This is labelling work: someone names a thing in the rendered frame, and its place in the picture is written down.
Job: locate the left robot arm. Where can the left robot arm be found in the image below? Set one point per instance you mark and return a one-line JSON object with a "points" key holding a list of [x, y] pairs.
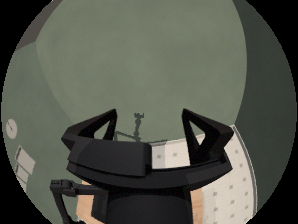
{"points": [[59, 187]]}

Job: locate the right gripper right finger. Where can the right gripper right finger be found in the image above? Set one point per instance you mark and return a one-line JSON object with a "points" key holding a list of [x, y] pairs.
{"points": [[217, 135]]}

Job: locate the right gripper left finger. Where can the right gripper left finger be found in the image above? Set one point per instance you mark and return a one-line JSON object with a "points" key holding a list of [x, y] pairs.
{"points": [[88, 127]]}

